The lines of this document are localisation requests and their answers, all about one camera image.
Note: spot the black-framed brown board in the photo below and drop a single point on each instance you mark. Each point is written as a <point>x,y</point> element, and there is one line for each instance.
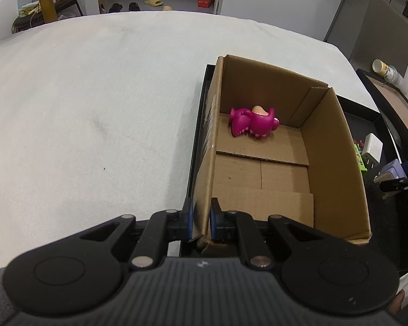
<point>399,105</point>

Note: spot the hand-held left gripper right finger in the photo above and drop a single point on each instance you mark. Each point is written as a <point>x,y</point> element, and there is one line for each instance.
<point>215,218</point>

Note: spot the brown cardboard box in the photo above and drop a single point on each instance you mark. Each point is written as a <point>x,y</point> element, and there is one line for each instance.
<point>282,176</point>

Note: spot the green house-shaped toy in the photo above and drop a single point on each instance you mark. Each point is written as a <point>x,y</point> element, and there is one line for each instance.
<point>359,161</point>

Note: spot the white power adapter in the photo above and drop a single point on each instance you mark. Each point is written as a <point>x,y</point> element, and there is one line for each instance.
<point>372,147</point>

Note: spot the black shallow tray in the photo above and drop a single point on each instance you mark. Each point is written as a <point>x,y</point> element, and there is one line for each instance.
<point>384,224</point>

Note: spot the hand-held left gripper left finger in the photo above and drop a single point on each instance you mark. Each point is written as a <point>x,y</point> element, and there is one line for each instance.
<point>187,218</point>

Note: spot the person's left hand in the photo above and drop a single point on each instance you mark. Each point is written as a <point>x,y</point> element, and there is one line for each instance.
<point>398,302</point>

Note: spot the lavender and beige small box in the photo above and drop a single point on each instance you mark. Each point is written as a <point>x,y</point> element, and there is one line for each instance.
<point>391,171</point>

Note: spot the magenta toy figure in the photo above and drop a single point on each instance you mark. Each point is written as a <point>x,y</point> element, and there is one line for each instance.
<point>255,124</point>

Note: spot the black chair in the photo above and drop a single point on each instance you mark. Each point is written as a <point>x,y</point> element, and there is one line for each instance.
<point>63,3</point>

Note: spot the black slipper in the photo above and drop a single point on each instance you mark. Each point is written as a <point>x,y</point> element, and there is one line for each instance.
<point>134,6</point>
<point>115,7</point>

